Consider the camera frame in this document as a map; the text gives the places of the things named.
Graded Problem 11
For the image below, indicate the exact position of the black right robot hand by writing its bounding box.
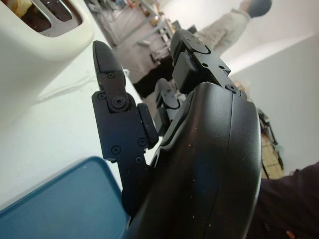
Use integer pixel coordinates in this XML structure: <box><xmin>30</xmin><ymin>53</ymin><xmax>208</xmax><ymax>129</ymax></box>
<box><xmin>91</xmin><ymin>28</ymin><xmax>263</xmax><ymax>239</ymax></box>

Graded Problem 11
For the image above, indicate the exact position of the person in dark sweater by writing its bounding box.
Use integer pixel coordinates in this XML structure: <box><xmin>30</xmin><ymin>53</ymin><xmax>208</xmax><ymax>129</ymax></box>
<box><xmin>249</xmin><ymin>161</ymin><xmax>319</xmax><ymax>239</ymax></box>

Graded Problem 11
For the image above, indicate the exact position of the person in beige jacket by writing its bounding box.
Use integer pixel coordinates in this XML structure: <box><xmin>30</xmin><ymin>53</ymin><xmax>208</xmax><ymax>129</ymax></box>
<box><xmin>133</xmin><ymin>0</ymin><xmax>273</xmax><ymax>100</ymax></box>

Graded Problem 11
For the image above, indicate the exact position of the cream white toaster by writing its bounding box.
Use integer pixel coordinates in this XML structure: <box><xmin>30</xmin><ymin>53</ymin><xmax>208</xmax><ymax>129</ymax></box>
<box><xmin>0</xmin><ymin>0</ymin><xmax>95</xmax><ymax>107</ymax></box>

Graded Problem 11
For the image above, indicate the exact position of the cluttered wooden shelf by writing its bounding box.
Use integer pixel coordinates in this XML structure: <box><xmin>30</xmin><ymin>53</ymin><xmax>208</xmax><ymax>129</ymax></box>
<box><xmin>256</xmin><ymin>107</ymin><xmax>285</xmax><ymax>179</ymax></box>

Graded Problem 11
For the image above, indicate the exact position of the dark blue plastic tray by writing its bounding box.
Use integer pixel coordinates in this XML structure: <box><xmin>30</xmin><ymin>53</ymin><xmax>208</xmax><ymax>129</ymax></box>
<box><xmin>0</xmin><ymin>155</ymin><xmax>132</xmax><ymax>239</ymax></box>

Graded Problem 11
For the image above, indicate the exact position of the white toaster power cable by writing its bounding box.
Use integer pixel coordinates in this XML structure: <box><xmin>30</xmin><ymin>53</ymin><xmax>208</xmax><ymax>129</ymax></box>
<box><xmin>34</xmin><ymin>69</ymin><xmax>131</xmax><ymax>102</ymax></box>

